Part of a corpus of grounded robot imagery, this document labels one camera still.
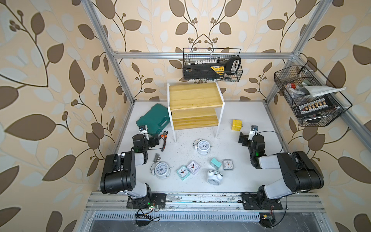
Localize white papers in basket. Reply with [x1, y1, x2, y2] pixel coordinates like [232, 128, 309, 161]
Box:
[299, 86, 346, 97]

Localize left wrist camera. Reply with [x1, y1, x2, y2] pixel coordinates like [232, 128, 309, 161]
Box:
[139, 125, 148, 140]

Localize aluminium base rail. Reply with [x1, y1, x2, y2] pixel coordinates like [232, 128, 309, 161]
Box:
[85, 192, 325, 213]

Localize clear square alarm clock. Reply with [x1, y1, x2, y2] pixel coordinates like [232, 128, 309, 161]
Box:
[222, 159, 234, 171]

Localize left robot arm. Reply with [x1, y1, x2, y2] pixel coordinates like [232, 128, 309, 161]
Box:
[100, 134, 159, 209]

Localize white twin-bell clock left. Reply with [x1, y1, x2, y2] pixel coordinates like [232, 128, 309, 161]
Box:
[150, 162, 171, 179]

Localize white twin-bell clock centre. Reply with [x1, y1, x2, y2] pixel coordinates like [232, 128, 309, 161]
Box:
[193, 139, 211, 155]

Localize yellow cube box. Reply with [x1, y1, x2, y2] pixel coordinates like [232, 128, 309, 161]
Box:
[231, 119, 243, 131]

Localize white twin-bell clock front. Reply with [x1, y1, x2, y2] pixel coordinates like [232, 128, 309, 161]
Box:
[207, 170, 223, 186]

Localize wooden two-tier shelf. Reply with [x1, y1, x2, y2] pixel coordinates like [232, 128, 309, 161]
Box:
[167, 81, 225, 142]

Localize green plastic tool case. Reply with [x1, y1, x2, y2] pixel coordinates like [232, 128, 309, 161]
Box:
[136, 103, 170, 134]

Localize white twin-bell clock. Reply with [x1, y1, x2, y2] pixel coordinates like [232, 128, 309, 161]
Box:
[150, 162, 171, 179]
[193, 139, 211, 155]
[207, 170, 223, 186]

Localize black wire basket back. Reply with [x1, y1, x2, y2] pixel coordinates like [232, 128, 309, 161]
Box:
[182, 47, 243, 82]

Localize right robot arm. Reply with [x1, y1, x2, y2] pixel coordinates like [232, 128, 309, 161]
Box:
[238, 133, 324, 210]

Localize black wire basket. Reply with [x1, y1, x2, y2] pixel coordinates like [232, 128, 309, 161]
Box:
[182, 47, 243, 82]
[274, 61, 353, 127]

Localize small grey metal clip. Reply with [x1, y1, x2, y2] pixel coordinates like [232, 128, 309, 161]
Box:
[153, 153, 161, 163]

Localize lilac square alarm clock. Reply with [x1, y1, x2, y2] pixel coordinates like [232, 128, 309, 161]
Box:
[187, 160, 201, 175]

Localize orange black pliers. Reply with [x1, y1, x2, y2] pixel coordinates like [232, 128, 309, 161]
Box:
[160, 130, 168, 152]

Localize mint square alarm clock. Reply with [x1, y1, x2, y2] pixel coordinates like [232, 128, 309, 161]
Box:
[176, 165, 190, 181]

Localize black wire basket right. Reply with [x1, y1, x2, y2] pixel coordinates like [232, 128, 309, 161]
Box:
[274, 61, 353, 127]

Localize black yellow tool box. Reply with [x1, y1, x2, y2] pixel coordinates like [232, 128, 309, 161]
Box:
[183, 56, 243, 82]

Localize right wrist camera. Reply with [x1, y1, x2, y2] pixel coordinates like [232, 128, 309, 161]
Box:
[249, 125, 259, 137]

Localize socket set tray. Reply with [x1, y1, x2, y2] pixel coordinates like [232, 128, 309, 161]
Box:
[296, 97, 335, 116]

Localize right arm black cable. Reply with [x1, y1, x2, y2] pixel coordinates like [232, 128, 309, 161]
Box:
[256, 130, 284, 146]

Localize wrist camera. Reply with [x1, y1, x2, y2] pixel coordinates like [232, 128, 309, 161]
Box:
[139, 125, 148, 140]
[249, 125, 259, 137]

